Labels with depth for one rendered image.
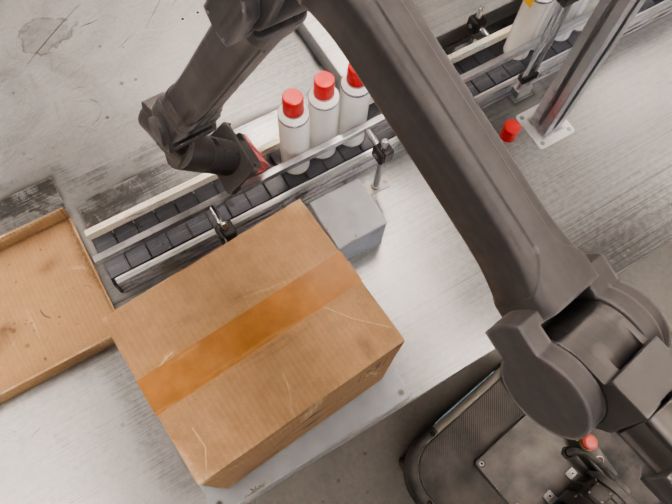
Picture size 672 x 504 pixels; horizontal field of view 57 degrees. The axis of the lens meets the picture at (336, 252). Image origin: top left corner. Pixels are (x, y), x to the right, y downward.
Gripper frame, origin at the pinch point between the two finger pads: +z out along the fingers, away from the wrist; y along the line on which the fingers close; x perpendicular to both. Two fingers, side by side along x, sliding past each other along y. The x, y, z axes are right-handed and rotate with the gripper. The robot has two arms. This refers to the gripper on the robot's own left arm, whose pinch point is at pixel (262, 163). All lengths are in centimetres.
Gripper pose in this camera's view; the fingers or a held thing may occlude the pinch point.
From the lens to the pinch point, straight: 109.0
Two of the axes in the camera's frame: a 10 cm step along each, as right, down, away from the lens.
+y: -5.0, -8.1, 2.9
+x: -6.9, 5.8, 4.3
